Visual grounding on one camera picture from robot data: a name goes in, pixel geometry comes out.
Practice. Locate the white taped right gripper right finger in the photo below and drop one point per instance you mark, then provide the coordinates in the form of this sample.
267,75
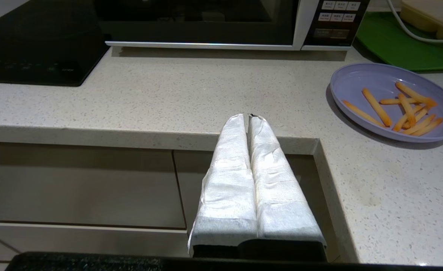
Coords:
278,195

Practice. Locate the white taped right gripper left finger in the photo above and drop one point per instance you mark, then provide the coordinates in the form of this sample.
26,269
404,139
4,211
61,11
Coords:
229,188

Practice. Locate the purple plate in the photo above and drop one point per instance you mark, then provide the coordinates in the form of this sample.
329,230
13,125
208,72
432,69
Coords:
357,81

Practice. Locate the silver microwave oven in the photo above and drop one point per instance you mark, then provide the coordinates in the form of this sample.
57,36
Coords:
334,22

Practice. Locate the large beige cabinet drawer front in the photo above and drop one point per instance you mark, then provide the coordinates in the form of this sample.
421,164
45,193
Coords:
74,188

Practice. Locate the small beige cabinet drawer front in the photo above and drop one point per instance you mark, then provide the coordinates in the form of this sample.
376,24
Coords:
74,241

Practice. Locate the green plastic tray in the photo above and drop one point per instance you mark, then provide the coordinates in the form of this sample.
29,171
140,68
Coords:
394,45

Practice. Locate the beige power strip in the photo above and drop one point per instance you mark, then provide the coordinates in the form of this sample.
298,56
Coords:
432,15

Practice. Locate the black induction cooktop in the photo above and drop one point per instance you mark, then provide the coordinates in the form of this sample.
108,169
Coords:
37,41

